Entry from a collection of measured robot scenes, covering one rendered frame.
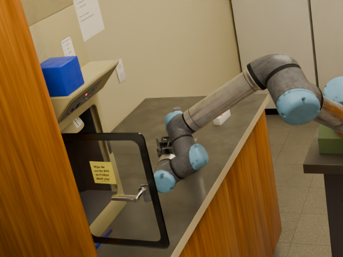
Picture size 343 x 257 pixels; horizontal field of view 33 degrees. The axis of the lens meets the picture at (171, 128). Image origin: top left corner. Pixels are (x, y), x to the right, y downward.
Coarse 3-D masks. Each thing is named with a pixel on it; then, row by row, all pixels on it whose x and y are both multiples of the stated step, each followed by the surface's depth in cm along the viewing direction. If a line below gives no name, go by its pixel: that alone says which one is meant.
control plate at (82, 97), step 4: (96, 84) 183; (92, 88) 181; (88, 92) 180; (92, 92) 186; (80, 96) 174; (84, 96) 179; (88, 96) 185; (76, 100) 172; (80, 100) 178; (84, 100) 184; (72, 104) 172; (76, 104) 176; (80, 104) 182; (68, 108) 171; (72, 108) 176; (68, 112) 175; (64, 116) 174
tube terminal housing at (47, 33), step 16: (48, 16) 175; (64, 16) 182; (32, 32) 168; (48, 32) 175; (64, 32) 182; (80, 32) 191; (48, 48) 175; (80, 48) 190; (80, 64) 190; (96, 96) 199; (80, 112) 190; (96, 112) 204; (96, 128) 204
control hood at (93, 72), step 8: (88, 64) 192; (96, 64) 190; (104, 64) 188; (112, 64) 187; (88, 72) 183; (96, 72) 181; (104, 72) 182; (112, 72) 193; (88, 80) 176; (96, 80) 178; (104, 80) 190; (80, 88) 170; (88, 88) 176; (96, 88) 188; (56, 96) 167; (64, 96) 166; (72, 96) 166; (56, 104) 167; (64, 104) 166; (56, 112) 169; (64, 112) 170; (72, 112) 181
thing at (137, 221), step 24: (72, 144) 172; (96, 144) 169; (120, 144) 165; (144, 144) 162; (72, 168) 177; (120, 168) 169; (144, 168) 166; (96, 192) 178; (120, 192) 174; (96, 216) 182; (120, 216) 178; (144, 216) 174; (96, 240) 187; (120, 240) 183; (144, 240) 179; (168, 240) 176
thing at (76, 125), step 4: (76, 120) 192; (80, 120) 195; (72, 124) 190; (76, 124) 191; (80, 124) 193; (64, 128) 188; (68, 128) 189; (72, 128) 190; (76, 128) 191; (80, 128) 192; (64, 132) 188; (68, 132) 189; (72, 132) 190; (76, 132) 190
